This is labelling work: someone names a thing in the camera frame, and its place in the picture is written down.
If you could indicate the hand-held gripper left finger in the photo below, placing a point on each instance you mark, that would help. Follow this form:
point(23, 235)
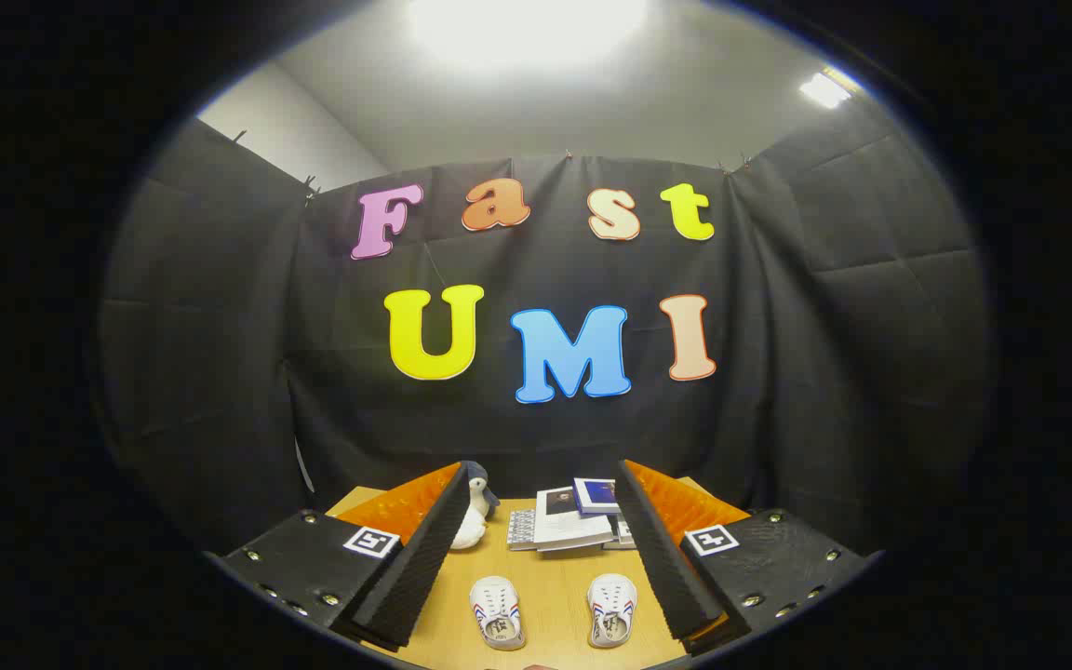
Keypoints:
point(420, 568)

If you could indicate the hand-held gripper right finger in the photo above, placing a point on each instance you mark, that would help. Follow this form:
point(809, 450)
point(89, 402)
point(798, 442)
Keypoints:
point(671, 577)

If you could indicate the white book teal cover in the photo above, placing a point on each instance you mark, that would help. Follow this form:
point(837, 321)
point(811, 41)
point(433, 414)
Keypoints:
point(624, 532)

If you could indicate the white penguin plush toy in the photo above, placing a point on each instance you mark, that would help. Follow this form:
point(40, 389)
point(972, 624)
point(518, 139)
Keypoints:
point(473, 523)

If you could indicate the grey patterned book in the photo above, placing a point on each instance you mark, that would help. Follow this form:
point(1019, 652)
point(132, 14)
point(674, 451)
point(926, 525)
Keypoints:
point(521, 530)

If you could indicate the blue cover book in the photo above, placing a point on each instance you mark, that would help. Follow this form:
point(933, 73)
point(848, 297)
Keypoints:
point(595, 496)

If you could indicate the large ceiling light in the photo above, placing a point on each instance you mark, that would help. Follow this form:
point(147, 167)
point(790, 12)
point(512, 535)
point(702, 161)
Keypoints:
point(527, 23)

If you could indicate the white canvas shoe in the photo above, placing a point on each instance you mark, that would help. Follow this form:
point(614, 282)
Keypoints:
point(612, 603)
point(497, 605)

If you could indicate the white book dark photo cover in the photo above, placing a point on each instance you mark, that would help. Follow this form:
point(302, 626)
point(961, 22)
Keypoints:
point(569, 526)

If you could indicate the small ceiling light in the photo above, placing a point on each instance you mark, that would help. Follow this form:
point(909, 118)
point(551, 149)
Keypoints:
point(824, 90)

